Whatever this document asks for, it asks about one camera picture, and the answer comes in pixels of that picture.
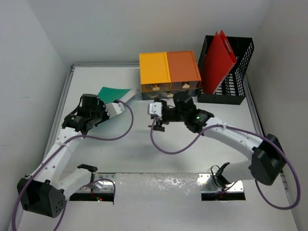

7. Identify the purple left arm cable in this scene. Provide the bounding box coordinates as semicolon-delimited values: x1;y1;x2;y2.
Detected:
11;100;134;231

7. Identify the orange drawer box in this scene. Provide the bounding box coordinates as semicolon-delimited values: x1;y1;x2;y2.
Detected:
167;51;201;90

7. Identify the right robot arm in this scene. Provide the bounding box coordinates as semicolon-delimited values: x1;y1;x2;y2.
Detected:
148;91;286;189

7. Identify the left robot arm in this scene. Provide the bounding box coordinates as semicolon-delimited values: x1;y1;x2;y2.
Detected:
17;94;109;218

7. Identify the red folder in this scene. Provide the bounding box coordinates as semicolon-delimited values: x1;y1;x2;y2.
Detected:
201;30;236;94

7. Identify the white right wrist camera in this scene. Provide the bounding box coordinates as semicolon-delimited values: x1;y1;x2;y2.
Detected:
148;102;163;118

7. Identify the green folder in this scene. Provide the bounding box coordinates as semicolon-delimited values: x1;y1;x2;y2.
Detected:
98;87;130;104

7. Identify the yellow drawer box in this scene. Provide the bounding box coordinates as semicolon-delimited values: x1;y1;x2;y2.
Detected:
139;52;171;92

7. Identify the black mesh file rack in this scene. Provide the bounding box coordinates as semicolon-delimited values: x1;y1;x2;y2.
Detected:
195;36;254;105

